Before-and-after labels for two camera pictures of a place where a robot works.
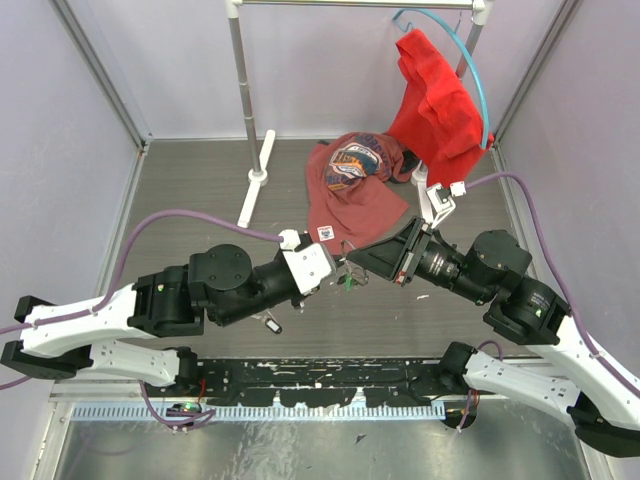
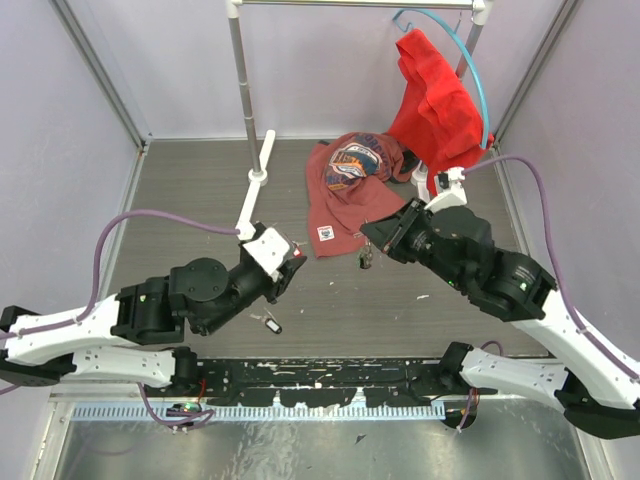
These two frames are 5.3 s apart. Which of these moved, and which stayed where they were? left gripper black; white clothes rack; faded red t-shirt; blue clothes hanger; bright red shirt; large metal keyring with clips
Moved: left gripper black; large metal keyring with clips
Stayed: faded red t-shirt; white clothes rack; blue clothes hanger; bright red shirt
